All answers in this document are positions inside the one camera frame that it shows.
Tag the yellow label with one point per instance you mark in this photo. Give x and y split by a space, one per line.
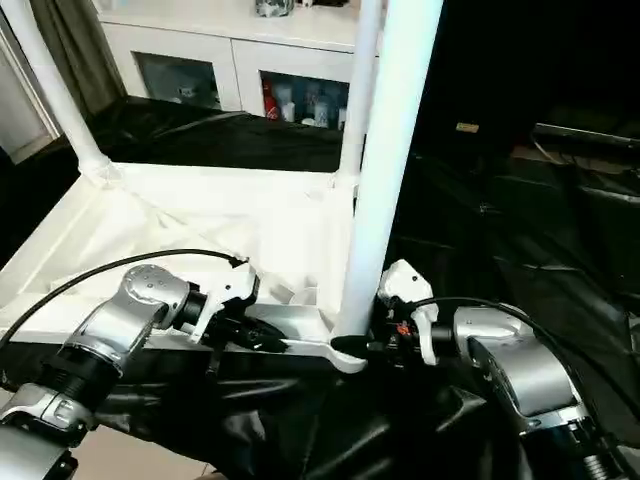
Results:
468 127

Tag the dark horizontal metal rail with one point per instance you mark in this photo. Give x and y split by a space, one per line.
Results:
585 132

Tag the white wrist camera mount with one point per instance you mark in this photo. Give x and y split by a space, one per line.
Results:
410 285
230 290

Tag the black plastic mat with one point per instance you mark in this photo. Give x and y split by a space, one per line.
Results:
525 250

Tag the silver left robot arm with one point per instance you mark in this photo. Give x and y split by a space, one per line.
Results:
140 300

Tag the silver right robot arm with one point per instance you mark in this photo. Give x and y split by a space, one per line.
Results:
530 370

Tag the white glass-door cabinet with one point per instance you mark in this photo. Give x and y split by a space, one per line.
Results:
200 35

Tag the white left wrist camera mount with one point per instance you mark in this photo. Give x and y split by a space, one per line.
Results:
230 290

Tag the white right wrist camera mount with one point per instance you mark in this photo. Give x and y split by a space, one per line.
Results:
410 285

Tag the white plastic table leg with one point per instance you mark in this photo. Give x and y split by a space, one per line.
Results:
390 150
55 100
360 100

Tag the grey-brown curtain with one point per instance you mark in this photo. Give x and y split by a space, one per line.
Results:
75 60

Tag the white plastic table top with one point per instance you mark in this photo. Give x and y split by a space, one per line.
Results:
200 200

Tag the white blue carton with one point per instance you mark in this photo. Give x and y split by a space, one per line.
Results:
320 112

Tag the large black box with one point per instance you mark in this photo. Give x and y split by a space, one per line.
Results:
540 55

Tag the red box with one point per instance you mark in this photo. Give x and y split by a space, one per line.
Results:
270 102

